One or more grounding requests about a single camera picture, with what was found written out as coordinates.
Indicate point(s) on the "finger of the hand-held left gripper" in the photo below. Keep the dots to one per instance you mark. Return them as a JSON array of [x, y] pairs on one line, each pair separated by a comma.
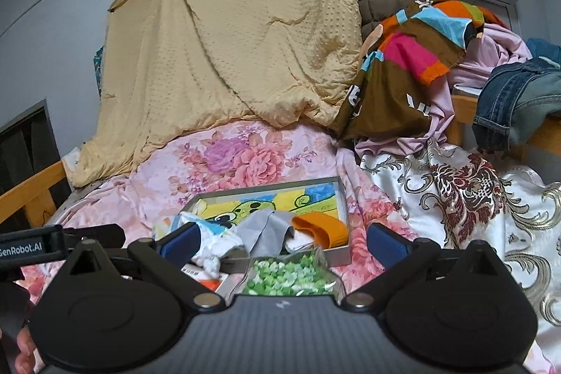
[[101, 234]]

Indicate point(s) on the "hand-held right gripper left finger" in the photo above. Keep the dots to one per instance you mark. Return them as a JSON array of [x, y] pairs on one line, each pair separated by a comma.
[[182, 243]]

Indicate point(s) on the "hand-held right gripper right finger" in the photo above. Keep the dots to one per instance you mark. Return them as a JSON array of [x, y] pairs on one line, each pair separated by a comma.
[[388, 246]]

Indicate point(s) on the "white teal fluffy sock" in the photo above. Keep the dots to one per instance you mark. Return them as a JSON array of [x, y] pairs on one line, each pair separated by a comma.
[[219, 244]]

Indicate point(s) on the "orange sock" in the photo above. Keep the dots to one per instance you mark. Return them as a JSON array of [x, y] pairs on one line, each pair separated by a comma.
[[320, 229]]

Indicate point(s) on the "person's left hand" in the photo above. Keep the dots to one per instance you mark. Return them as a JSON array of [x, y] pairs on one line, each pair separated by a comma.
[[22, 350]]

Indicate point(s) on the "orange white box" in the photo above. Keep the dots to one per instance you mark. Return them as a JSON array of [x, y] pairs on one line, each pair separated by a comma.
[[206, 284]]

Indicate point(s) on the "grey cloth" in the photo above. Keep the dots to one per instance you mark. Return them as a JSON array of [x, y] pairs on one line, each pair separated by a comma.
[[263, 234]]

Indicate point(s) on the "dark framed panel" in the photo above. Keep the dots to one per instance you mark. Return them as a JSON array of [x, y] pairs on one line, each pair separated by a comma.
[[26, 150]]

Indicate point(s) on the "white satin ornate cloth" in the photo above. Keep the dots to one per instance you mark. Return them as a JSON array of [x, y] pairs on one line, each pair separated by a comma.
[[482, 198]]

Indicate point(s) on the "glass jar of green stars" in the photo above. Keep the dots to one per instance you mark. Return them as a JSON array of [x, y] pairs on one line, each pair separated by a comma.
[[285, 273]]

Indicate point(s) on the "pink floral bed sheet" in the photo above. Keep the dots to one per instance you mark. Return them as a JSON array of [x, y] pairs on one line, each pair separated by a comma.
[[245, 155]]

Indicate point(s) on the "brown multicolour patch garment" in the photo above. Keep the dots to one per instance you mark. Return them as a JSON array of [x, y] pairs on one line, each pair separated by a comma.
[[394, 93]]

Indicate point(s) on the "blue jeans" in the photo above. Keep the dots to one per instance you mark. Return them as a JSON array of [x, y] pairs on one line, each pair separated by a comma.
[[508, 93]]

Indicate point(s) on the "yellow dotted blanket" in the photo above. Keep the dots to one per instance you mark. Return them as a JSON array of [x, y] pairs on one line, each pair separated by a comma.
[[219, 49]]

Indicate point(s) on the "pale pink garment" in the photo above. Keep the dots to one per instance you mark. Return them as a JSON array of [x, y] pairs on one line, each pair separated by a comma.
[[495, 49]]

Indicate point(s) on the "wooden bed frame rail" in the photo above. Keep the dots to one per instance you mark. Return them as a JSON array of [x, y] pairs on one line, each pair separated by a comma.
[[30, 185], [460, 115]]

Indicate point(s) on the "cartoon picture frame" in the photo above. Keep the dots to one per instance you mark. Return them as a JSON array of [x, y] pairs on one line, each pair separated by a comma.
[[263, 203]]

